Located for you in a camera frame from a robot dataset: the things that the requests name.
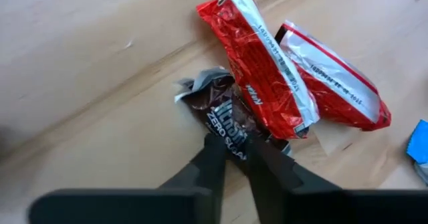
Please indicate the brown Hershey's chocolate bar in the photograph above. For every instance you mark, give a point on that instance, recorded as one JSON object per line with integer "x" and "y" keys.
{"x": 217, "y": 100}

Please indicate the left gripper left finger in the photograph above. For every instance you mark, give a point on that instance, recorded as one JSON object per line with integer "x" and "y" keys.
{"x": 194, "y": 204}

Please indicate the red Kit Kat candy bar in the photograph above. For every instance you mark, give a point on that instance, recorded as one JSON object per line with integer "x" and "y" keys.
{"x": 334, "y": 93}
{"x": 254, "y": 67}

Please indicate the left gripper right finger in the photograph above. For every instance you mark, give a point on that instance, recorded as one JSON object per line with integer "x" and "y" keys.
{"x": 284, "y": 197}

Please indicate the blue white Hershey's bar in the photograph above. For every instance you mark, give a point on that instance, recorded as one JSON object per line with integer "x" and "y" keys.
{"x": 419, "y": 140}

